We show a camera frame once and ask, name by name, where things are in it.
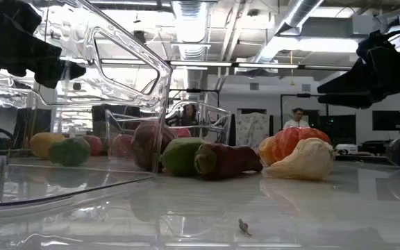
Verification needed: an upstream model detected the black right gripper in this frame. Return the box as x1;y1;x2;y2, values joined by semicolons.
317;29;400;109

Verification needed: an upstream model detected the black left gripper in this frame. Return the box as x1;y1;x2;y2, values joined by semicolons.
0;0;87;90

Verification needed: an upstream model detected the orange bell pepper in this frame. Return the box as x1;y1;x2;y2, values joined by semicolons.
272;126;332;163

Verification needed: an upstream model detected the beige garlic bulb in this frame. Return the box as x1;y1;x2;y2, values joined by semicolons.
265;137;336;181

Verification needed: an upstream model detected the dark red pepper green stem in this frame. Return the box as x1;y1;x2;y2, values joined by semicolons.
194;142;264;181

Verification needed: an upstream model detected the dark red round produce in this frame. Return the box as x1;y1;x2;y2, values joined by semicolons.
130;120;178;172

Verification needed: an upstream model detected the dark screen panel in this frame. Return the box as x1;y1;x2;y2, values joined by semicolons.
319;114;357;146

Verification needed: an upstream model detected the white projector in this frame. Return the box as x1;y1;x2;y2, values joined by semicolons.
334;143;359;156

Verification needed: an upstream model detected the black desk equipment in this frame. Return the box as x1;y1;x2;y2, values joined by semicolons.
358;140;390;156

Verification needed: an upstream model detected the person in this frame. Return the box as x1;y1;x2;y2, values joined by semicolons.
181;103;199;126
282;107;310;130

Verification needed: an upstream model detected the ceiling light bar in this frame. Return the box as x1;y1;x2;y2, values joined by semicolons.
237;62;300;69
169;60;233;67

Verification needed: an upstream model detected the yellow lemon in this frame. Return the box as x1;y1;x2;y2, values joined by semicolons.
29;132;66;160

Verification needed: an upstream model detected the white patterned cloth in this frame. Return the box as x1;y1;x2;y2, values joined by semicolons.
235;112;271;149

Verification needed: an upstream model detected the green lime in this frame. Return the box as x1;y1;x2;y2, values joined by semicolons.
160;137;206;177
49;137;92;167

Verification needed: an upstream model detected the red apple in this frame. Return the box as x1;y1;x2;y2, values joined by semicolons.
170;127;192;139
81;134;103;156

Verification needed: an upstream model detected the small pink-red apple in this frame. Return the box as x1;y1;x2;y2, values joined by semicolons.
109;133;135;159

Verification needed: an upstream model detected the clear plastic basket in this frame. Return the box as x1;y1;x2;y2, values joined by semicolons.
104;100;232;171
0;0;173;219

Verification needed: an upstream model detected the small brown debris scrap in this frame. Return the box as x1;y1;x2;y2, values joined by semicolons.
237;218;253;238

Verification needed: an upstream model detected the black metal frame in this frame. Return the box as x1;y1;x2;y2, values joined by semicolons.
281;92;329;121
168;88;221;108

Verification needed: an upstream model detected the black wall monitor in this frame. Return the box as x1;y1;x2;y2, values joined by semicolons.
372;110;400;132

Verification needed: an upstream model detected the smooth silver ceiling duct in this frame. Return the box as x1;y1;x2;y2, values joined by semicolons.
253;0;326;63

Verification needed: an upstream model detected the ribbed silver ceiling duct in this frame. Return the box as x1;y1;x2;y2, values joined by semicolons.
170;0;210;90

